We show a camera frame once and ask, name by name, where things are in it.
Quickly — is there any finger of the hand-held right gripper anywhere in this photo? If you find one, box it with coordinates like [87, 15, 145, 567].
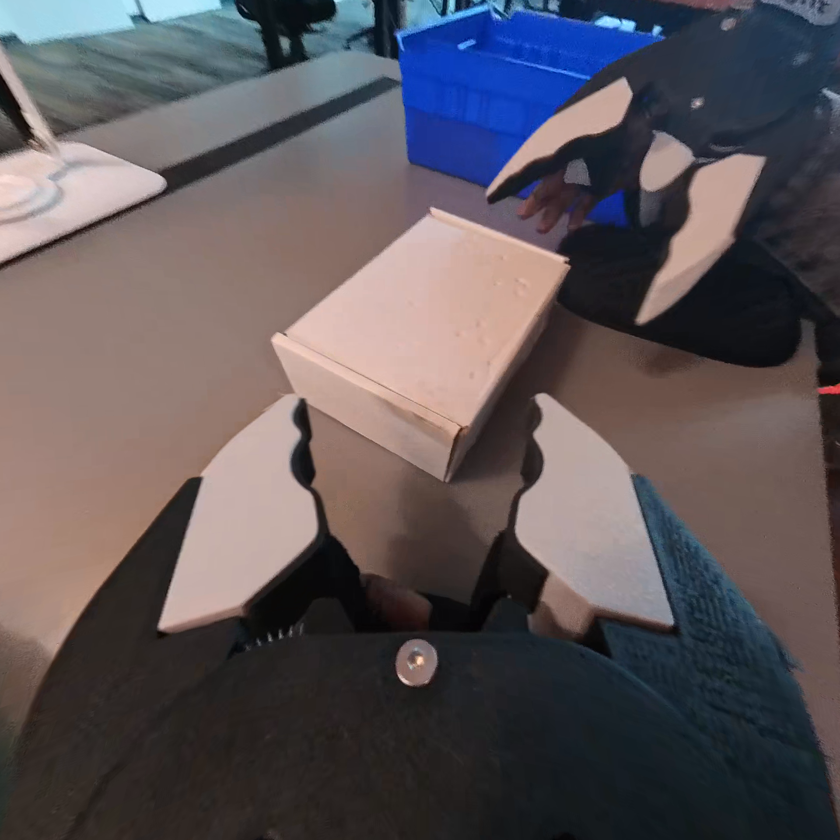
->
[484, 77, 635, 206]
[632, 130, 769, 328]

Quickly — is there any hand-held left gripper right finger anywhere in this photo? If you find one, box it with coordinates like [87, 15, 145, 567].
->
[512, 392, 677, 639]

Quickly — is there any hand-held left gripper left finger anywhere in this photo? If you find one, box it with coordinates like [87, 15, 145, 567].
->
[156, 394, 328, 635]

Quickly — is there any blue plastic bin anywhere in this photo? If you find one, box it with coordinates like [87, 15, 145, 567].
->
[394, 5, 665, 228]

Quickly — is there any white cardboard mailer box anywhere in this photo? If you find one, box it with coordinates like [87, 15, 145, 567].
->
[269, 206, 572, 484]

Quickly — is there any person's right forearm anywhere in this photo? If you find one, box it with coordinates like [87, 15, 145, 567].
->
[755, 88, 840, 309]

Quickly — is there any grey desk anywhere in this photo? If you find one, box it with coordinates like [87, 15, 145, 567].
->
[0, 51, 840, 726]

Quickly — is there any person's right hand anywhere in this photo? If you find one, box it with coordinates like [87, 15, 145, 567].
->
[516, 171, 599, 236]

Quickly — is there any person's left hand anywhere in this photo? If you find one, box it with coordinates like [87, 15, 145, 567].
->
[363, 574, 435, 631]

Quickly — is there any white-based document stand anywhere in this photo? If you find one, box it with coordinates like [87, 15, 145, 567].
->
[0, 46, 169, 265]

